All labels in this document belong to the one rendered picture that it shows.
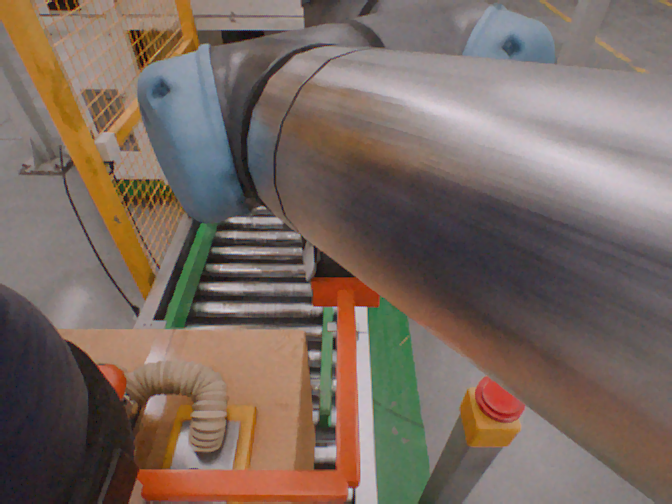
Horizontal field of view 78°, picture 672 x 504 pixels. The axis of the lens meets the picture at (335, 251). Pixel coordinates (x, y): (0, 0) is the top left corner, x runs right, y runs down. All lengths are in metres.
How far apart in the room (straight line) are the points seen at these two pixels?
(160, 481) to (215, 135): 0.33
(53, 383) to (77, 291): 2.22
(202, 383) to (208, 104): 0.40
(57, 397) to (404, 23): 0.27
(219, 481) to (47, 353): 0.20
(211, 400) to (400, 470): 1.25
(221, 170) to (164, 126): 0.03
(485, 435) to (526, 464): 1.12
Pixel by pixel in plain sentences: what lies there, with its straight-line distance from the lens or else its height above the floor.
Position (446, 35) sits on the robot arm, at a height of 1.54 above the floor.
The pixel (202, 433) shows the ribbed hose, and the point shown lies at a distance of 0.53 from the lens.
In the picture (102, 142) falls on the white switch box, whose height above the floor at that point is 1.05.
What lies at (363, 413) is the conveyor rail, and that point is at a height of 0.59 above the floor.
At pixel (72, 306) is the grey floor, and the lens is 2.43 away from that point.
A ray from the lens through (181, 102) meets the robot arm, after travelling 0.18.
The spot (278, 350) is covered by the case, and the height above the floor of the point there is 1.08.
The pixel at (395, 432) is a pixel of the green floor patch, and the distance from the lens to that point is 1.75.
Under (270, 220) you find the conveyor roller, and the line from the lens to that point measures 1.68.
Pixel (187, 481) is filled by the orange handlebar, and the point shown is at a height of 1.22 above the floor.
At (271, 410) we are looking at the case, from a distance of 0.58.
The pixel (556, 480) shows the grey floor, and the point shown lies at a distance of 1.85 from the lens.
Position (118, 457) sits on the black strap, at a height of 1.34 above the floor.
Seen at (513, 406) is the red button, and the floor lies 1.04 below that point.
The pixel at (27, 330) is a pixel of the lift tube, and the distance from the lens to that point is 0.27.
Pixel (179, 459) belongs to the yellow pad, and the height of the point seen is 1.10.
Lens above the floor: 1.61
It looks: 44 degrees down
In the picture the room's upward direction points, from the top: straight up
